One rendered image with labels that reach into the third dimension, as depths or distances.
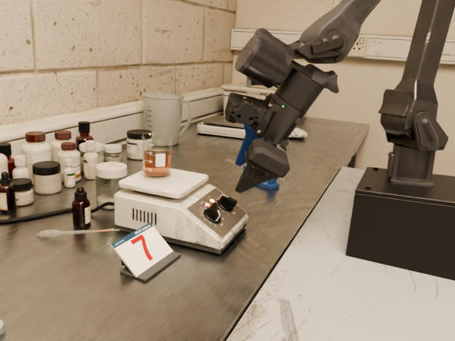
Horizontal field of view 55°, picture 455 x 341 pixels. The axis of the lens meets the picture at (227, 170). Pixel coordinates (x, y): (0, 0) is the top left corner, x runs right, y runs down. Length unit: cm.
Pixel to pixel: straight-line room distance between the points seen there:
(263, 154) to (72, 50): 76
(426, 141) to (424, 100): 6
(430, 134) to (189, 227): 40
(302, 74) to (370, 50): 135
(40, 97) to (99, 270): 61
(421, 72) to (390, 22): 128
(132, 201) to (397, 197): 41
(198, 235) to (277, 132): 20
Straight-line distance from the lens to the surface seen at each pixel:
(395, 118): 75
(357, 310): 61
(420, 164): 77
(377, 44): 198
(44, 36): 117
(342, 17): 66
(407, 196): 69
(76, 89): 125
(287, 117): 65
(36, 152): 100
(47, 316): 58
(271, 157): 60
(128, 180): 75
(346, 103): 205
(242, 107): 62
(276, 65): 62
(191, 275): 63
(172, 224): 70
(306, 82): 64
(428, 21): 77
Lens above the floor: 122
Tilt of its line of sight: 17 degrees down
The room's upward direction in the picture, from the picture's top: 3 degrees clockwise
